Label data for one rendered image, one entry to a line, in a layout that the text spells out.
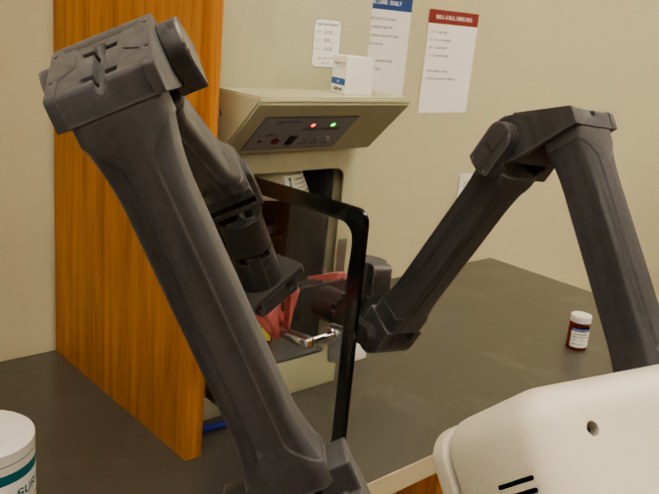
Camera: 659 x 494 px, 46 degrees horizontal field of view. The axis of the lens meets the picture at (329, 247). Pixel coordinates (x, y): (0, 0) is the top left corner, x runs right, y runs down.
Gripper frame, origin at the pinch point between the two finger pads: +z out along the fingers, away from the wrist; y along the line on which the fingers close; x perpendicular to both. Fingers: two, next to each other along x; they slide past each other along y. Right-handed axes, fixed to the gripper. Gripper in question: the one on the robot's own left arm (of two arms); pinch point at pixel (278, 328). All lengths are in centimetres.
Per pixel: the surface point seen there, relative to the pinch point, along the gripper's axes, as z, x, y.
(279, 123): -19.3, -13.2, -20.7
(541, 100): 51, -51, -156
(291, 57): -23.9, -20.7, -32.7
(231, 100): -24.9, -17.1, -16.4
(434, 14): 5, -56, -115
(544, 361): 60, 3, -61
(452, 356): 53, -12, -47
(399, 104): -12.4, -8.1, -42.2
